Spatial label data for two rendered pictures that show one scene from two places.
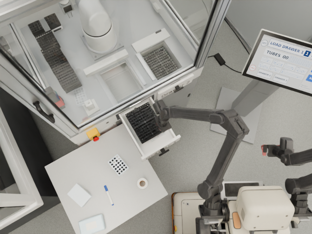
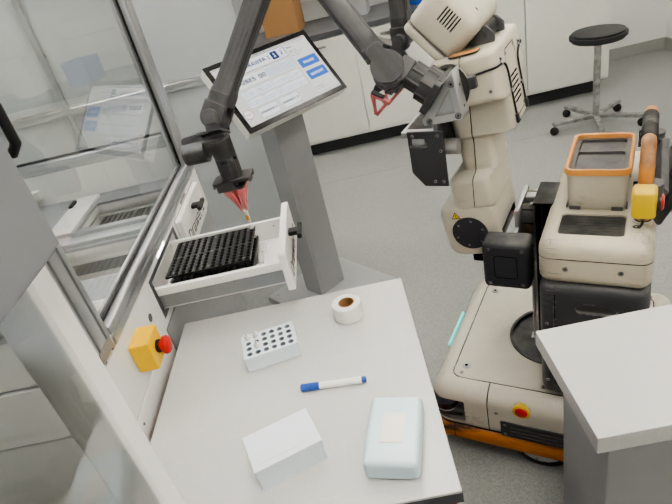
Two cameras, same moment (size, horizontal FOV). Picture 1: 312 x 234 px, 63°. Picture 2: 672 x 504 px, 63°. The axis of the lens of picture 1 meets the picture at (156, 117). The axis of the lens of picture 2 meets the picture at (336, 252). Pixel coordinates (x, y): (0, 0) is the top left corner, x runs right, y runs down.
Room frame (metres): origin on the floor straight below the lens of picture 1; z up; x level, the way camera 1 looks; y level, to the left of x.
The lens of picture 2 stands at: (-0.60, 0.84, 1.57)
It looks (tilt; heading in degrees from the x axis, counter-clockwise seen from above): 31 degrees down; 311
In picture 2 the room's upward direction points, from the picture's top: 14 degrees counter-clockwise
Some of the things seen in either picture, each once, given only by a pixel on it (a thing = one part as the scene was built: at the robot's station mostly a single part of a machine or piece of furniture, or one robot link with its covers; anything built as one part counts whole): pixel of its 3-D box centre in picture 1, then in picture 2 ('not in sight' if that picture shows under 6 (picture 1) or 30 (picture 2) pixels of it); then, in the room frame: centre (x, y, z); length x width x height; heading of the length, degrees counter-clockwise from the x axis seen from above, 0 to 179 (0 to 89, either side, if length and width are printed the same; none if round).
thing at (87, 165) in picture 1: (113, 183); (328, 495); (0.09, 0.29, 0.38); 0.62 x 0.58 x 0.76; 126
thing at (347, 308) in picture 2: (142, 183); (347, 308); (0.09, 0.05, 0.78); 0.07 x 0.07 x 0.04
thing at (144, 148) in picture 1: (144, 122); (213, 262); (0.49, 0.07, 0.86); 0.40 x 0.26 x 0.06; 36
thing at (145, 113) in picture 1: (145, 123); (216, 260); (0.48, 0.07, 0.87); 0.22 x 0.18 x 0.06; 36
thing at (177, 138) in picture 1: (160, 148); (288, 243); (0.32, -0.05, 0.87); 0.29 x 0.02 x 0.11; 126
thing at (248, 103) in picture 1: (256, 96); (309, 203); (0.92, -0.83, 0.51); 0.50 x 0.45 x 1.02; 167
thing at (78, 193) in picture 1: (80, 195); (284, 448); (-0.02, 0.44, 0.79); 0.13 x 0.09 x 0.05; 56
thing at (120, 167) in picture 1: (118, 165); (270, 346); (0.19, 0.22, 0.78); 0.12 x 0.08 x 0.04; 47
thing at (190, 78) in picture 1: (175, 87); (192, 215); (0.76, -0.11, 0.87); 0.29 x 0.02 x 0.11; 126
